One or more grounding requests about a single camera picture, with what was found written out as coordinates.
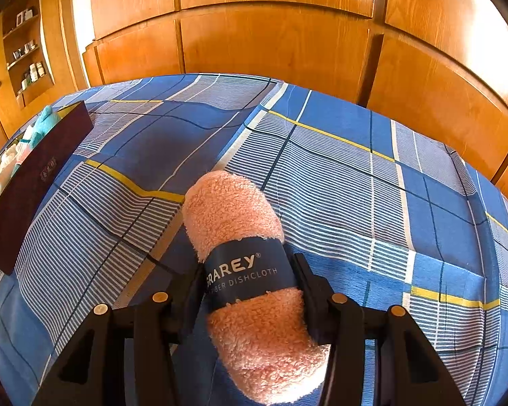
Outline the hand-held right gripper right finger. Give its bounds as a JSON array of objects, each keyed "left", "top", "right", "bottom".
[{"left": 294, "top": 253, "right": 466, "bottom": 406}]

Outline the wooden shelf with bottles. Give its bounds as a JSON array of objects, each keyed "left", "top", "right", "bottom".
[{"left": 13, "top": 6, "right": 47, "bottom": 94}]

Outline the light blue fluffy cloth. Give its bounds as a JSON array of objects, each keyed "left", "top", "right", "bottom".
[{"left": 26, "top": 105, "right": 63, "bottom": 150}]

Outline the pink microfiber dishcloth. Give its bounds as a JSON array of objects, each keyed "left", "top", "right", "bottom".
[{"left": 181, "top": 170, "right": 334, "bottom": 405}]

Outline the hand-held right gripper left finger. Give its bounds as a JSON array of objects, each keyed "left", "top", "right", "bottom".
[{"left": 38, "top": 262, "right": 206, "bottom": 406}]

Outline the wooden wardrobe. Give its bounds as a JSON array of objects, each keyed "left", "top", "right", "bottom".
[{"left": 82, "top": 0, "right": 508, "bottom": 204}]

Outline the gold tin tray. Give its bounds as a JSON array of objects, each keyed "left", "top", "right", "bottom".
[{"left": 0, "top": 100, "right": 94, "bottom": 276}]

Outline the wooden door with shelf niche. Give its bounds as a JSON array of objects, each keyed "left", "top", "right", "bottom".
[{"left": 0, "top": 0, "right": 89, "bottom": 149}]

